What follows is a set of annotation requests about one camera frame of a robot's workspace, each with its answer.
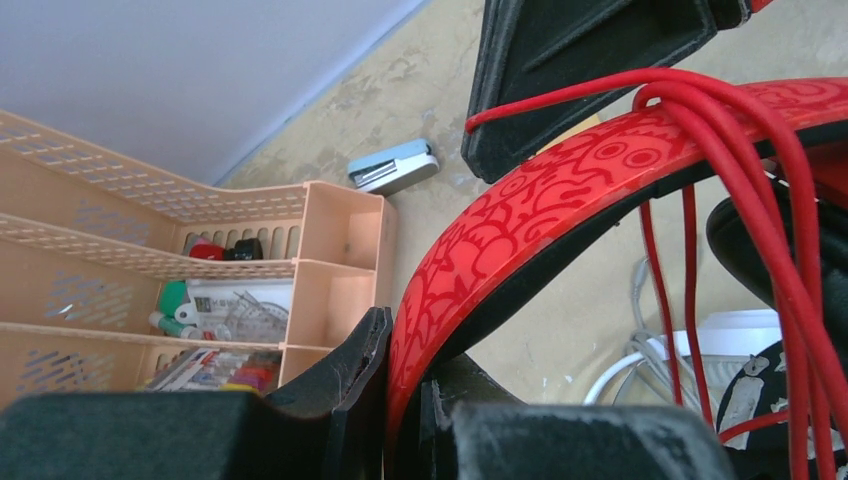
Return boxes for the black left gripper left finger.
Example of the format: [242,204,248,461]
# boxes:
[1,307,393,479]

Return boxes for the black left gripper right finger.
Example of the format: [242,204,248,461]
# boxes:
[397,354,735,479]

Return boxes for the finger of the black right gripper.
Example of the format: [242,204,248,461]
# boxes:
[461,0,752,184]

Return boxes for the white over-ear headphones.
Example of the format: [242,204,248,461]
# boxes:
[582,309,786,415]

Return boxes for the red headphone cable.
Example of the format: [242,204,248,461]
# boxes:
[463,66,848,480]

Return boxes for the red black headphones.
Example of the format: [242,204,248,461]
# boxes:
[384,76,848,480]

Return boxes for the yellow spiral notebook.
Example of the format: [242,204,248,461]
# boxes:
[536,114,601,154]

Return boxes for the clear plastic ruler pouch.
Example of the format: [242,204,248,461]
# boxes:
[186,278,293,344]

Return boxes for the colourful marker set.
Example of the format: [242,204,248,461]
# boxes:
[140,348,282,394]

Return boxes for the light blue stapler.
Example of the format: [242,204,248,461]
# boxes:
[347,138,440,196]

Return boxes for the green white glue bottle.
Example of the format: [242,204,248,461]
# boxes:
[148,281,203,340]

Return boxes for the peach plastic file organizer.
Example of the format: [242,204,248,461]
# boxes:
[1,112,398,405]

